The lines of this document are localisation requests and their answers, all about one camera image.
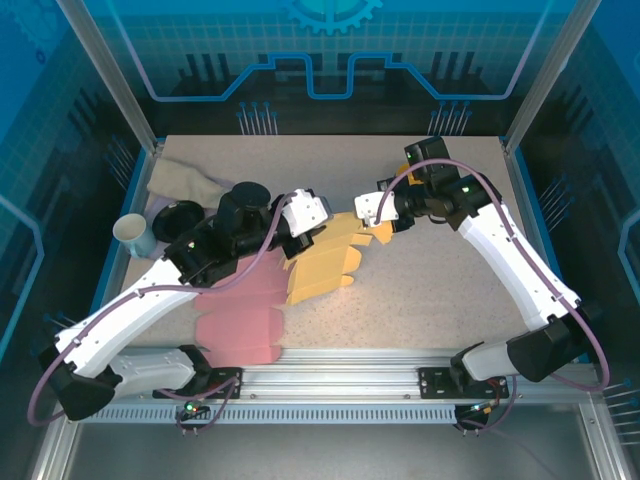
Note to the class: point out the beige cloth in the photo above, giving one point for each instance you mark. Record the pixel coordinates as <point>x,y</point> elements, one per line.
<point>175,182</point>

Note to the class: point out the light blue mug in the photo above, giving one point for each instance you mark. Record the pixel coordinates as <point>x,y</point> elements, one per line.
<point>131,231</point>

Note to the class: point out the yellow paper box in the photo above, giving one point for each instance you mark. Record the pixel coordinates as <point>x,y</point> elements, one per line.
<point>315,280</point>

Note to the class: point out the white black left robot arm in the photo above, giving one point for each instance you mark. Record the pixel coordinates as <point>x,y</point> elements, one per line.
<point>150,300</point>

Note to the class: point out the black plate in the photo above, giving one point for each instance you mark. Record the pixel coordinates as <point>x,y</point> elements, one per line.
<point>175,220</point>

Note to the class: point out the pink paper box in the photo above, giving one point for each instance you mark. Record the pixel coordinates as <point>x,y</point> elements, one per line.
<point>240,320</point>

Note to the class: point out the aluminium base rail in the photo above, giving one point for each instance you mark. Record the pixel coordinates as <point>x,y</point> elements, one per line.
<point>330,372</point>

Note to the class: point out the purple placemat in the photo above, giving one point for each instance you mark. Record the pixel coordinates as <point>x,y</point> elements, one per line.
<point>160,204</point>

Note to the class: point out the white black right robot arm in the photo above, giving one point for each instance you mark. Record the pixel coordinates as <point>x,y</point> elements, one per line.
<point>510,265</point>

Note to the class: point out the small LED circuit board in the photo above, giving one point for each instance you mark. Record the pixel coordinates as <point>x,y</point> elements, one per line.
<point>482,409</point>
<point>192,407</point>

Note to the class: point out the aluminium table side rail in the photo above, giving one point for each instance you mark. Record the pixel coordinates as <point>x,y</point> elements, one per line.
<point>120,272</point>
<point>539,250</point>

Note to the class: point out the aluminium frame post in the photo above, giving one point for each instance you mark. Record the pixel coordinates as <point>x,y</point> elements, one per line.
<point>111,75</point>
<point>547,75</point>

